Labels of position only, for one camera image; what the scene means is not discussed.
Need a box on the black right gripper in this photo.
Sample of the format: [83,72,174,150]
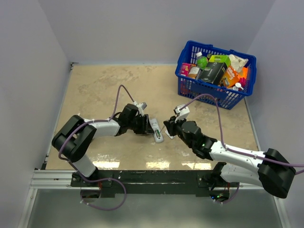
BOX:
[164,114,194,149]

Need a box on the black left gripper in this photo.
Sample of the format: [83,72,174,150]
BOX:
[128,114,154,134]

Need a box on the white remote control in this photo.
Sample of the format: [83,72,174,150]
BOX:
[149,118,164,143]

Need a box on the white battery cover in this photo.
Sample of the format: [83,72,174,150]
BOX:
[166,132,175,139]

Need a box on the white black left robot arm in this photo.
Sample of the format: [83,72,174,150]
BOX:
[52,102,154,186]

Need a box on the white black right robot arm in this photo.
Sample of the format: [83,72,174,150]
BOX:
[163,116,296,199]

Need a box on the orange jar white label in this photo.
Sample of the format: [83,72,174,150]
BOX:
[187,66,202,79]

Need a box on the pink box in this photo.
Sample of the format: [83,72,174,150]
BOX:
[179,63,194,76]

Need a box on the blue plastic basket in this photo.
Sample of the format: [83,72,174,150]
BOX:
[175,40,257,110]

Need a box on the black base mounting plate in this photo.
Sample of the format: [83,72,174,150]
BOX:
[71,170,237,198]

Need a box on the green bottle white cap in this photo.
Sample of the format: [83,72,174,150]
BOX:
[196,52,209,70]

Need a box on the black green razor box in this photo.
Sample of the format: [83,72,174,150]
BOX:
[197,55,231,86]

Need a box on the orange razor package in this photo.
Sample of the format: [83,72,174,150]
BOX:
[219,66,239,88]

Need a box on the white crumpled bag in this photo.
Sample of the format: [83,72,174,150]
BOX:
[228,54,248,73]

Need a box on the bright orange package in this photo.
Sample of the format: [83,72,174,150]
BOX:
[238,67,248,80]

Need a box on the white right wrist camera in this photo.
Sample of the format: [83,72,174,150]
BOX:
[173,104,190,122]

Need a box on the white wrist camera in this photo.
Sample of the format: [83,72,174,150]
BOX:
[133,101,147,115]
[173,104,190,122]

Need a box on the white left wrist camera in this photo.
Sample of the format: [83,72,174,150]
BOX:
[133,101,147,115]

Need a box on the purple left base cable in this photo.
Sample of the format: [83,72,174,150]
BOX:
[68,159,127,211]

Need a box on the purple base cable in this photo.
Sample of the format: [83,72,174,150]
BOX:
[213,182,240,205]
[68,159,127,211]

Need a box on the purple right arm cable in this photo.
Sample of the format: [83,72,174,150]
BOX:
[181,94,304,175]

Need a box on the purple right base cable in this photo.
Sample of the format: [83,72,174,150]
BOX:
[213,182,240,205]

